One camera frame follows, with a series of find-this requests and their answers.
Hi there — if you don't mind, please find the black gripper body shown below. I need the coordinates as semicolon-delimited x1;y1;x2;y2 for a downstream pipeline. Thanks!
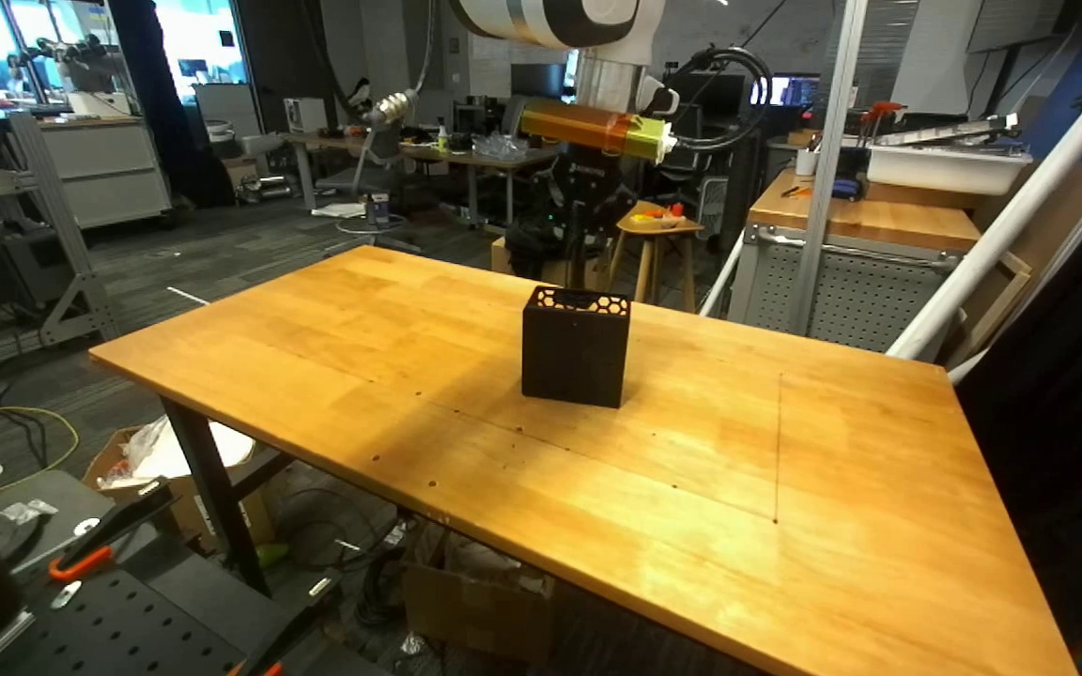
549;154;637;241

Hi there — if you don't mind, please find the black perforated metal box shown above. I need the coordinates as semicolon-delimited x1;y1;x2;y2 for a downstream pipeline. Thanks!
519;287;637;412

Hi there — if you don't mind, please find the cardboard box under table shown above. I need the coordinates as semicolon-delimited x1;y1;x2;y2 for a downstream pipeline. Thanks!
400;557;559;670

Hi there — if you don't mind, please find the cardboard box with white paper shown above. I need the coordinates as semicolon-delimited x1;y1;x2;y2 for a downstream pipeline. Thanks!
78;412;258;557

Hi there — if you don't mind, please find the round wooden stool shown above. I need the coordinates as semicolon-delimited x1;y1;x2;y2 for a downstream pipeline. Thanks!
602;199;712;313

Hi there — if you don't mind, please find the lit computer monitor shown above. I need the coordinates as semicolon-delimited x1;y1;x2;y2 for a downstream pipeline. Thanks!
763;73;822;114

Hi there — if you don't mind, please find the white vertical pole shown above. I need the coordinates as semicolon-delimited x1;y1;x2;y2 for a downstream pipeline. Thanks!
792;0;871;337

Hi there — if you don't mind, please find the grey perforated bench panel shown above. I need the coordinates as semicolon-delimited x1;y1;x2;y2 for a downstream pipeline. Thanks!
725;229;962;357

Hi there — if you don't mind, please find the wooden workbench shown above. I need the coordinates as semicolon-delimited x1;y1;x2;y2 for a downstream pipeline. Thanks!
744;169;986;259

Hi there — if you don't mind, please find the white tray on bench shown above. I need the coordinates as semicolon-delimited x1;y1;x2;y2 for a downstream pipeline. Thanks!
862;134;1037;199

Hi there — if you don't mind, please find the black table leg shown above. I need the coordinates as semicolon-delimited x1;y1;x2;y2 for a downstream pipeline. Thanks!
161;397;270;592

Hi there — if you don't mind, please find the white drawer cabinet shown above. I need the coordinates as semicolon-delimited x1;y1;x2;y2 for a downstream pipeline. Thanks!
38;114;177;233

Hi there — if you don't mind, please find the black perforated plate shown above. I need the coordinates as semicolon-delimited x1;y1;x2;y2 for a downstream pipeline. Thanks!
0;566;247;676

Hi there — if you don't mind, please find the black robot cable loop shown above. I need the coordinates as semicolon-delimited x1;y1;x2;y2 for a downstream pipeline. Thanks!
662;44;773;163

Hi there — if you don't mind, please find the white diagonal rail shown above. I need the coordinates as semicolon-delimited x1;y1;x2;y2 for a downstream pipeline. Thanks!
882;42;1082;367

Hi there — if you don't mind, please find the grey metal shelf frame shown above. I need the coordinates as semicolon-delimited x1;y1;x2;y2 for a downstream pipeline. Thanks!
0;108;122;385

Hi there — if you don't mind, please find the yellow green floor cable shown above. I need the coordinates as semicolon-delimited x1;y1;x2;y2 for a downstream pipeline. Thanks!
0;401;83;508

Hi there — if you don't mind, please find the orange handled tool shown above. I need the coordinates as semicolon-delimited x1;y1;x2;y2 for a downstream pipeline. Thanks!
43;542;122;590

